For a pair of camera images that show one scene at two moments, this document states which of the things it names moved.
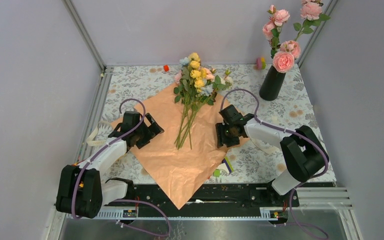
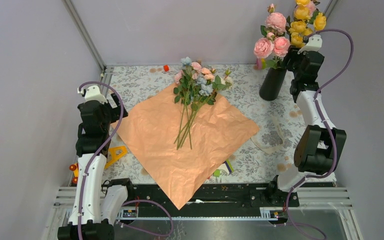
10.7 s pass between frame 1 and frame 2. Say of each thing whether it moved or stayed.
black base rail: stayed
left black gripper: moved
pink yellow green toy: stayed
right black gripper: moved
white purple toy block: stayed
